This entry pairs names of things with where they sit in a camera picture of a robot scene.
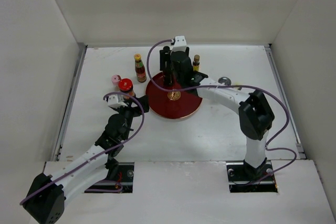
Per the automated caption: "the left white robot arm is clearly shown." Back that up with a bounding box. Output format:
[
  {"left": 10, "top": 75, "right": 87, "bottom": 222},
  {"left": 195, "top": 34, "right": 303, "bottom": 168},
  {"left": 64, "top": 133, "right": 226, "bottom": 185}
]
[{"left": 20, "top": 92, "right": 149, "bottom": 223}]

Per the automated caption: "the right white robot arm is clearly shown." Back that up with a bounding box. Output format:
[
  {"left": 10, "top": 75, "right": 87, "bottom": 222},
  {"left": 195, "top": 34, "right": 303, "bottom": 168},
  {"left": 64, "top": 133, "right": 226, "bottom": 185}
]
[{"left": 160, "top": 46, "right": 275, "bottom": 180}]

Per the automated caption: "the red lid sauce jar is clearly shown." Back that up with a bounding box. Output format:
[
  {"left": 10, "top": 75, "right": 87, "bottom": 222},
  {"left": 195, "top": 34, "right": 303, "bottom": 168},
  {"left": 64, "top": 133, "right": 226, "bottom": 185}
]
[{"left": 118, "top": 78, "right": 135, "bottom": 99}]

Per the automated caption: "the small yellow label bottle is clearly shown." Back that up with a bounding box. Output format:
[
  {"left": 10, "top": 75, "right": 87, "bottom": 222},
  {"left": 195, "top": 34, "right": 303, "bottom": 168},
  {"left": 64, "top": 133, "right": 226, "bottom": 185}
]
[{"left": 192, "top": 55, "right": 200, "bottom": 71}]

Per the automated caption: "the tall dark soy bottle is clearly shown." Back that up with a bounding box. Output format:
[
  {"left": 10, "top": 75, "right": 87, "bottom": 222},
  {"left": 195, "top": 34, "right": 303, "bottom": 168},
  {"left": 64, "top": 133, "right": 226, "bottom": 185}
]
[{"left": 162, "top": 46, "right": 174, "bottom": 87}]

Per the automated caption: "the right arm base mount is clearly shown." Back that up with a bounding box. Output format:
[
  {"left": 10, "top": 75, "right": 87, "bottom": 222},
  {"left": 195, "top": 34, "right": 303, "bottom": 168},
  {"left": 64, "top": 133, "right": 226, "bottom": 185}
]
[{"left": 226, "top": 161, "right": 278, "bottom": 193}]

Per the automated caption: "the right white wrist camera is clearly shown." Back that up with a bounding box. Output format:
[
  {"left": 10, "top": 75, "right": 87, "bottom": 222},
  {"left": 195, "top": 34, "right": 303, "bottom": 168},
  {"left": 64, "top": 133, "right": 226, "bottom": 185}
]
[{"left": 171, "top": 36, "right": 187, "bottom": 52}]

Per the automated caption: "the yellow cap sauce bottle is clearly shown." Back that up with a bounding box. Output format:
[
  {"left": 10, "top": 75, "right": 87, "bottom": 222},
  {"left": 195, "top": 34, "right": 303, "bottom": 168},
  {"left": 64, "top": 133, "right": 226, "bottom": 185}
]
[{"left": 134, "top": 54, "right": 147, "bottom": 82}]

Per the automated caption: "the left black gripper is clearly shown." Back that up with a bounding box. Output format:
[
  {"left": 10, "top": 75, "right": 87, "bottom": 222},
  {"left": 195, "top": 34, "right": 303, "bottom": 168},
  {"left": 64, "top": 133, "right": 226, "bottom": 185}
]
[{"left": 114, "top": 95, "right": 148, "bottom": 141}]

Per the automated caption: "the grey lid pepper shaker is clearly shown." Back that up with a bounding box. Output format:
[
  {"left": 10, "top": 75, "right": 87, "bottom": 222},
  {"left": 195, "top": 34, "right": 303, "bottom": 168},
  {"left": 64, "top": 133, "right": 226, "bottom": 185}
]
[{"left": 218, "top": 77, "right": 232, "bottom": 86}]

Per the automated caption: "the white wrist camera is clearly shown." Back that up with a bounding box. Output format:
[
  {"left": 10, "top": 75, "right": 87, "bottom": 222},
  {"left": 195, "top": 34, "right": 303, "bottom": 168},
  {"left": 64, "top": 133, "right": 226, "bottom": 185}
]
[
  {"left": 171, "top": 36, "right": 187, "bottom": 52},
  {"left": 106, "top": 94, "right": 126, "bottom": 109}
]

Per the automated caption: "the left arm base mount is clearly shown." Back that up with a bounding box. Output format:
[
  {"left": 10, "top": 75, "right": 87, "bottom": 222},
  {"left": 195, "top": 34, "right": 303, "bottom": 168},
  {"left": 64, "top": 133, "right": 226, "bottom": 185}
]
[{"left": 83, "top": 155, "right": 134, "bottom": 194}]

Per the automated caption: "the purple cable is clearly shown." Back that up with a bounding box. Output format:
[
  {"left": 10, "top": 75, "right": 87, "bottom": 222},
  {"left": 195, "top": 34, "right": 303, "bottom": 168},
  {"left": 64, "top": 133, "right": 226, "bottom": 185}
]
[
  {"left": 19, "top": 91, "right": 145, "bottom": 206},
  {"left": 146, "top": 39, "right": 298, "bottom": 183}
]

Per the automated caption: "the red round tray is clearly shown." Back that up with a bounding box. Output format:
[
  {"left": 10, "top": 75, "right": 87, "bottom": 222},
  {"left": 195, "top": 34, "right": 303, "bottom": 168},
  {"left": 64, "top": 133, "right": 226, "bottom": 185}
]
[{"left": 145, "top": 81, "right": 202, "bottom": 119}]

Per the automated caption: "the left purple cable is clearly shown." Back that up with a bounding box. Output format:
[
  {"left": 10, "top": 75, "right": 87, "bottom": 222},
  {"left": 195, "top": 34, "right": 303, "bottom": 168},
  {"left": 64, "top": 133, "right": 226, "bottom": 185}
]
[{"left": 19, "top": 91, "right": 145, "bottom": 206}]

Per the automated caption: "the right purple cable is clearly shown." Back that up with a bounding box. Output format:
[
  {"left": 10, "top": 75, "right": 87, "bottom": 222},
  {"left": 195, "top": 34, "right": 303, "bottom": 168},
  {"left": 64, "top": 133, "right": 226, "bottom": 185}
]
[{"left": 146, "top": 39, "right": 298, "bottom": 183}]

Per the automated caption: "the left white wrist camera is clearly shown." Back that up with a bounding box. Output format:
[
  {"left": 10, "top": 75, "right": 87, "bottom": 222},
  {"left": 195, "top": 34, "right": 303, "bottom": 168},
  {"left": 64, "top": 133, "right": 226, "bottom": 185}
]
[{"left": 106, "top": 94, "right": 126, "bottom": 109}]

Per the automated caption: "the pink lid spice shaker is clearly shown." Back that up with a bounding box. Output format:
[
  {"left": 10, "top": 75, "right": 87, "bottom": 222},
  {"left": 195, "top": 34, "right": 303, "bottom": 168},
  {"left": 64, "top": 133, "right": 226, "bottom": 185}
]
[{"left": 111, "top": 74, "right": 121, "bottom": 86}]

